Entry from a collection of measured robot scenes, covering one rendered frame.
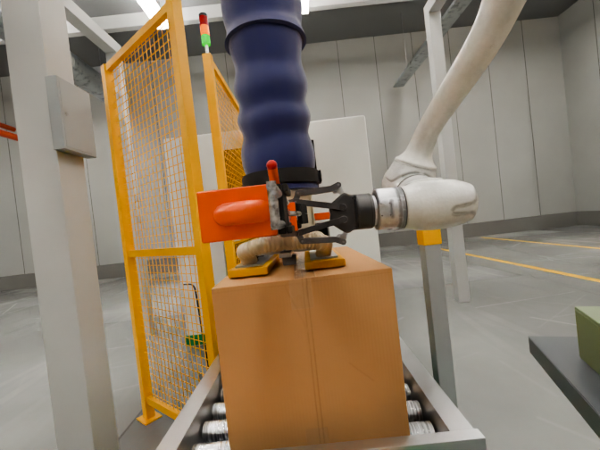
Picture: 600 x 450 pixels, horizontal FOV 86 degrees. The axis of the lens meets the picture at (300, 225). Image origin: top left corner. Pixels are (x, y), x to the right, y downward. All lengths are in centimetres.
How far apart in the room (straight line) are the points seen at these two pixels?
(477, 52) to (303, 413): 80
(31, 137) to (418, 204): 154
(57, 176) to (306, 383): 131
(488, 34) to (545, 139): 1160
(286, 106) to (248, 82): 12
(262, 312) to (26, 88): 143
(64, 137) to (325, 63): 941
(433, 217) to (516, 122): 1124
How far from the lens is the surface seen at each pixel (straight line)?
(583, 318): 81
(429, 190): 69
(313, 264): 78
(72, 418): 183
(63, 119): 168
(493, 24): 73
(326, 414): 82
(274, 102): 91
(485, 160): 1118
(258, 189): 31
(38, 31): 187
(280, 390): 79
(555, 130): 1253
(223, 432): 104
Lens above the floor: 108
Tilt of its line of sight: 1 degrees down
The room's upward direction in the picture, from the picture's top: 6 degrees counter-clockwise
